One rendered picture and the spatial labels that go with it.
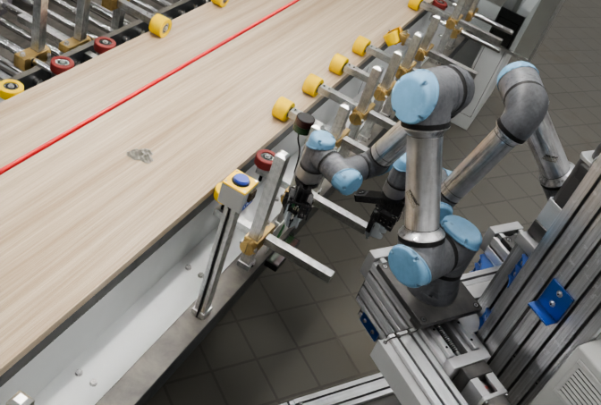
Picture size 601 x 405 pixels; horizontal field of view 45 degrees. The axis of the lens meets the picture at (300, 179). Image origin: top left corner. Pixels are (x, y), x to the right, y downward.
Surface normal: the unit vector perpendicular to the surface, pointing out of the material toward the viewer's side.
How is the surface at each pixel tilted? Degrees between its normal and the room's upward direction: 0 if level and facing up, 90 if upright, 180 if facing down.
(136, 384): 0
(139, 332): 0
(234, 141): 0
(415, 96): 83
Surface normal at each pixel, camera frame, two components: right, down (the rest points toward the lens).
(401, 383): -0.85, 0.11
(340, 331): 0.28, -0.75
